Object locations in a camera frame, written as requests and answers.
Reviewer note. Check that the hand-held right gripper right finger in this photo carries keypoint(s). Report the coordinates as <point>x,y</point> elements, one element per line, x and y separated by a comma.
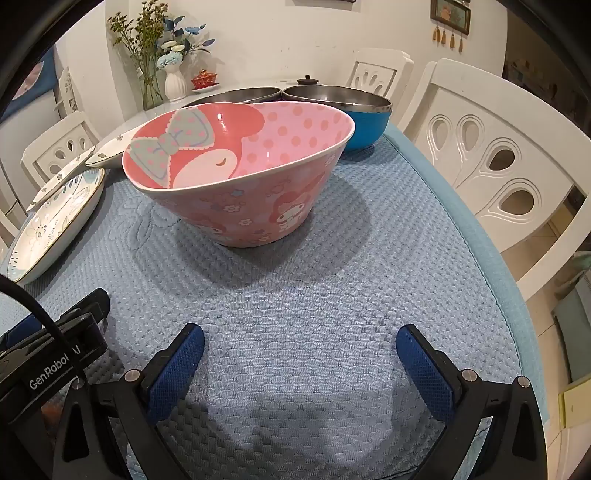
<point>422,369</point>

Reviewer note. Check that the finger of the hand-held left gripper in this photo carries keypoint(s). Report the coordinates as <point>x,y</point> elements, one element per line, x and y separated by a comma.
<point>90,302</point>

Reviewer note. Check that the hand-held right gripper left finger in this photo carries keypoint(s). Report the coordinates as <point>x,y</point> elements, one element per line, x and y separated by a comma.
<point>178,369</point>

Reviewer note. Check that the round gold-rimmed plate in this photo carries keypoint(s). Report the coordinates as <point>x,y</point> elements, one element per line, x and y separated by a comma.
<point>51,230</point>

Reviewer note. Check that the pink cartoon bowl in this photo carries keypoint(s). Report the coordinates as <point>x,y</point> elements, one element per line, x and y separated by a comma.
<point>258,203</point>

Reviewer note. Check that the blue steel bowl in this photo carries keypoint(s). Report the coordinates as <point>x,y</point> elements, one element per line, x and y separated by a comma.
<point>364,129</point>

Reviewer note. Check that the red steel bowl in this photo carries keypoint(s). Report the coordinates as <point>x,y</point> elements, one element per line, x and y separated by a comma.
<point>244,94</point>

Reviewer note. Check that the light blue textured mat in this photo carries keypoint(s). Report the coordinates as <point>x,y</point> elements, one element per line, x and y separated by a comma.
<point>323,286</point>

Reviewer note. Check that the pale green box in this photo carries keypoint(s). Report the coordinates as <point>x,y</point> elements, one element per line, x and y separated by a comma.
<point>575,332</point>

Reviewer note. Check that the yellow board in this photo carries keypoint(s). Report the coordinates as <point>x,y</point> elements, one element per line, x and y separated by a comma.
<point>577,399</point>

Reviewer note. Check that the glass vase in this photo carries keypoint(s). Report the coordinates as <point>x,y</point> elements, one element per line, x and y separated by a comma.
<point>151,92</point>

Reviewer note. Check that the blue and pink cloth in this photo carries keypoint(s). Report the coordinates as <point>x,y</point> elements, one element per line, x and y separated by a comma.
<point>34,85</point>

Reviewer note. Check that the red lidded cup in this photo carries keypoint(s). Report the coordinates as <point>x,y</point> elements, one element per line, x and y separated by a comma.
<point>204,81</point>

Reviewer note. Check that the dark pot lid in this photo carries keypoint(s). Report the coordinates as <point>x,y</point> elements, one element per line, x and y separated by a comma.
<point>307,81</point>

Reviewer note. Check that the hanging wooden tassels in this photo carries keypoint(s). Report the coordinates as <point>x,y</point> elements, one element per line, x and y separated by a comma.
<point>443,37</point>

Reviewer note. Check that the small framed picture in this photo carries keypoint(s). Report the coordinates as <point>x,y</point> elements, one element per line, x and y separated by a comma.
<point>450,16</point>

